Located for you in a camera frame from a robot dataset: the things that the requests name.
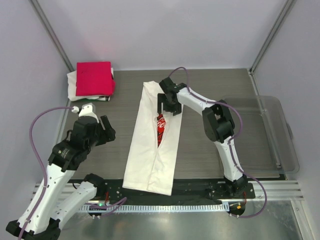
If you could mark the right aluminium frame post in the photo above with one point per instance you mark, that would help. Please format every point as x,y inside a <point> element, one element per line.
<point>280,19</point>

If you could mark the left aluminium frame post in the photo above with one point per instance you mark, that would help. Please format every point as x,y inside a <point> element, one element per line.
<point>51,33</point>

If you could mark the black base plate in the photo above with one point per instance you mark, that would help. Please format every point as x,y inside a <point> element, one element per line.
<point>210,188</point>

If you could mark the folded pink t-shirt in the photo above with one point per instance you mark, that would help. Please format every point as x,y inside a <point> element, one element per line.
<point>94,79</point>

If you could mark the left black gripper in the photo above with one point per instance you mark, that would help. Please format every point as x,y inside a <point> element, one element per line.
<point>110,131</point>

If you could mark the aluminium frame post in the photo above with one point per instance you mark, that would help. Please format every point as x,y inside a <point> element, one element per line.
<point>51,33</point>
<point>280,19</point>

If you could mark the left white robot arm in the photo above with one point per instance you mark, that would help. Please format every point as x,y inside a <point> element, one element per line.
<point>45,218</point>

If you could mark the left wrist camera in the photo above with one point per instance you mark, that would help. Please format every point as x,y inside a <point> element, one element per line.
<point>87,110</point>

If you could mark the white slotted cable duct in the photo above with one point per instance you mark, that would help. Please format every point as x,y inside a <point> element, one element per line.
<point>224,207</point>

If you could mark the clear plastic bin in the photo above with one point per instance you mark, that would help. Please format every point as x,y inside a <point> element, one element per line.
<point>265,145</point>

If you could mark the folded green t-shirt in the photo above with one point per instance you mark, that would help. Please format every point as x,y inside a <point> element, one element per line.
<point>95,99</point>

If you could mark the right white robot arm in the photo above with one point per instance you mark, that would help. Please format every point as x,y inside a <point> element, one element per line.
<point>218,127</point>

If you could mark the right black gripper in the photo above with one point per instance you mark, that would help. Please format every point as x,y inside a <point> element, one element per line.
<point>177,109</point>

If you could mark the folded white t-shirt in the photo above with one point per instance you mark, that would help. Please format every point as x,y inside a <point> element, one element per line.
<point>71,80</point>

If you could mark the white Coca-Cola t-shirt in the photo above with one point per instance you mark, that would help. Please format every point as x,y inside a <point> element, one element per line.
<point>153,151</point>

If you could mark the aluminium front rail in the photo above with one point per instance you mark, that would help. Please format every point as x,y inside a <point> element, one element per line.
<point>281,191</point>

